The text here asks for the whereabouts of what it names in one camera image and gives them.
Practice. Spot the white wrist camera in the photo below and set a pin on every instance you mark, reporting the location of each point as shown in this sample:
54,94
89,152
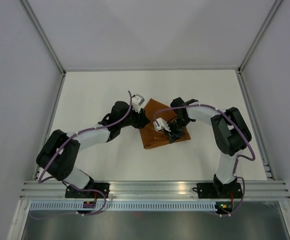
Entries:
160,125
137,101

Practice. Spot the brown cloth napkin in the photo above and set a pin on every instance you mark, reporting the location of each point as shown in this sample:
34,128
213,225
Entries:
152,138

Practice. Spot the left aluminium side rail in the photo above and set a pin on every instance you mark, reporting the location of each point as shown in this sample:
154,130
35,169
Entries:
53,109

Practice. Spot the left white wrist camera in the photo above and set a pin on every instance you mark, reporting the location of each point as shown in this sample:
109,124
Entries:
137,101

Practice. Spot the right aluminium side rail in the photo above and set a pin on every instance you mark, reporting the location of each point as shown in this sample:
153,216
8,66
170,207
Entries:
255,126

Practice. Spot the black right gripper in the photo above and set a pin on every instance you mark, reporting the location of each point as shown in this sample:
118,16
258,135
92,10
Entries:
173,135

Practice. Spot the left aluminium corner post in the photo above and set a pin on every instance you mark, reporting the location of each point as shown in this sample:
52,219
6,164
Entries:
42,35

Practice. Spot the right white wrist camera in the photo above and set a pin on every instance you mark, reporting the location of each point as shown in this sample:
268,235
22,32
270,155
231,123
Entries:
160,125

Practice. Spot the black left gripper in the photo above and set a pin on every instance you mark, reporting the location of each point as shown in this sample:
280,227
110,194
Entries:
142,119

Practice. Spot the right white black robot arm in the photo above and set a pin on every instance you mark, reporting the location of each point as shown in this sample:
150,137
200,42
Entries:
231,133

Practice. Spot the aluminium corner post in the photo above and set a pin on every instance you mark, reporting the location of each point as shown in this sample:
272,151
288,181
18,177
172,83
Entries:
261,32
42,35

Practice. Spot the white slotted cable duct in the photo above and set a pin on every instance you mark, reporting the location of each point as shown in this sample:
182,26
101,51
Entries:
78,205

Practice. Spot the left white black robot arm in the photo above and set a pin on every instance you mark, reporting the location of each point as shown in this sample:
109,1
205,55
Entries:
58,155

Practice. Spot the aluminium front frame rail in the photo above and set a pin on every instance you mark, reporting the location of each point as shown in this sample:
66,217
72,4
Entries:
256,190

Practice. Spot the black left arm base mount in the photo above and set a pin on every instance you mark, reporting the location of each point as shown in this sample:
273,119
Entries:
99,190

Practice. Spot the right aluminium corner post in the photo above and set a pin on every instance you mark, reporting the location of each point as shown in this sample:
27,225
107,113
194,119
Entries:
261,32

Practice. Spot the aluminium side rail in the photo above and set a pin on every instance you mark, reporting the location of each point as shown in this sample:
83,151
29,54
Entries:
53,109
255,126

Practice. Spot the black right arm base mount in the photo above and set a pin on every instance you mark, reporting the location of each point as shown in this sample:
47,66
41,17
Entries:
210,190

